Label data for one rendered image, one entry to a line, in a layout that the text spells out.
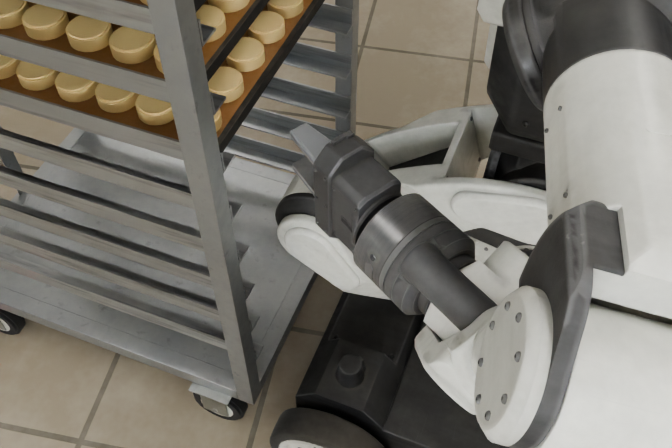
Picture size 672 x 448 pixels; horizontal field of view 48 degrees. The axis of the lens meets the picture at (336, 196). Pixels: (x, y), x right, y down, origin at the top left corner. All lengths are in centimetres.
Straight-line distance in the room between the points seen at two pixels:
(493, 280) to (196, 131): 34
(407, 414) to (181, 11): 79
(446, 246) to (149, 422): 94
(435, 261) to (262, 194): 96
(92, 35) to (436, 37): 140
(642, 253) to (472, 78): 169
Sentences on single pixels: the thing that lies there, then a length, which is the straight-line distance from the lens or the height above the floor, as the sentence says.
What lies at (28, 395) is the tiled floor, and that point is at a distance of 156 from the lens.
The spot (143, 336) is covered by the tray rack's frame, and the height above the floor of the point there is 15.
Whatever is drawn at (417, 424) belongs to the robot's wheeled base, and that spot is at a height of 17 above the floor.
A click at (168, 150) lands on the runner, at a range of 88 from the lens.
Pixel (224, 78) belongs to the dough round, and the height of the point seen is 70.
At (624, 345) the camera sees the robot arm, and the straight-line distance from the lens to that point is 37.
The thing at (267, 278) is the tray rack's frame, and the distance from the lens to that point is 140.
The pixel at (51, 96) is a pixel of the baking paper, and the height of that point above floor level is 68.
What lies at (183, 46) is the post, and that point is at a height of 88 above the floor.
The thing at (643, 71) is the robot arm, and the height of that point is 103.
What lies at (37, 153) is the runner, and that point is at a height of 60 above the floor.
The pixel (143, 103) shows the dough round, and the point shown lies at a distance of 92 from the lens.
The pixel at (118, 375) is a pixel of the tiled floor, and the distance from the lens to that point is 152.
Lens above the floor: 131
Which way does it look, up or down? 50 degrees down
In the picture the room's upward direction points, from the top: straight up
